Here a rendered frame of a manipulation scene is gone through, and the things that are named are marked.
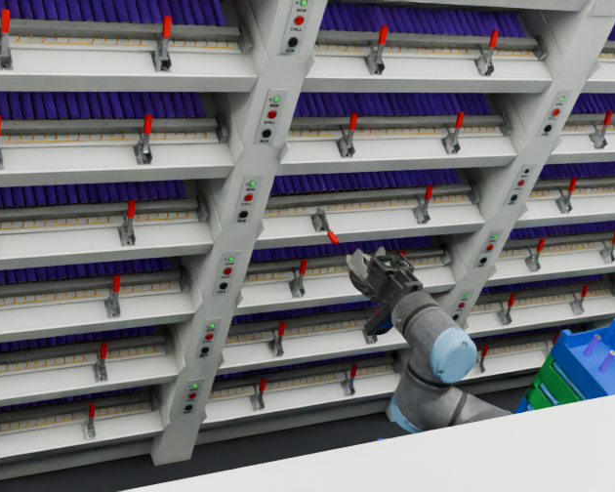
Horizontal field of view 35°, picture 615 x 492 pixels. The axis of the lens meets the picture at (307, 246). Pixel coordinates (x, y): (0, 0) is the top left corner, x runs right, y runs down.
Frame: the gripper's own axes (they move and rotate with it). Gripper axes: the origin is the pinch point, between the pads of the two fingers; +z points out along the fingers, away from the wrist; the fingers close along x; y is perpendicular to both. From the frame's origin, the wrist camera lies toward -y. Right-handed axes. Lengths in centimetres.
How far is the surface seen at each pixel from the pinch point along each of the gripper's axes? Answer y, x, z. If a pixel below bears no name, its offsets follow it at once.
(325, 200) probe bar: 3.5, -1.7, 19.2
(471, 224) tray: -2.3, -40.3, 14.2
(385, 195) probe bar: 3.7, -17.3, 19.5
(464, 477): 77, 84, -123
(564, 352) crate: -27, -61, -8
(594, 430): 77, 77, -122
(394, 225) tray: -1.5, -18.8, 15.2
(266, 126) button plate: 26.4, 21.3, 9.6
